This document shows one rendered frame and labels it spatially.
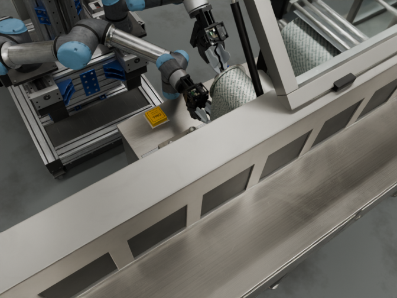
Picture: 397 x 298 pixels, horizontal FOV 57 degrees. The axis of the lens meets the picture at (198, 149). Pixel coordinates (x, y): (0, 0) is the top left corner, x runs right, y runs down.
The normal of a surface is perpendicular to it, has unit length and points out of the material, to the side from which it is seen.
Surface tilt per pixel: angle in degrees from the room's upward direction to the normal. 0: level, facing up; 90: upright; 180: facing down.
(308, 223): 0
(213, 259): 0
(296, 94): 43
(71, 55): 87
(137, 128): 0
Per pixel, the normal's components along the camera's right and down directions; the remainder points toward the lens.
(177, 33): 0.04, -0.53
